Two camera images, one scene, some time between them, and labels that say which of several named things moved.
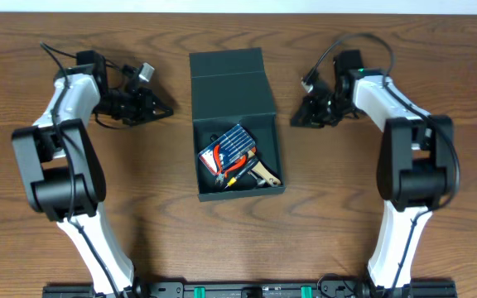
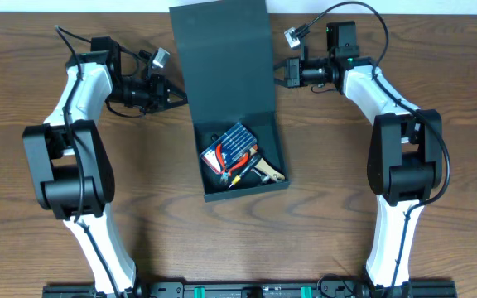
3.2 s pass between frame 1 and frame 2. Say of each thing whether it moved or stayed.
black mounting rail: stayed
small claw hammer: moved
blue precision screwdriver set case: stayed
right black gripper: moved
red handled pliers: moved
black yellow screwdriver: stayed
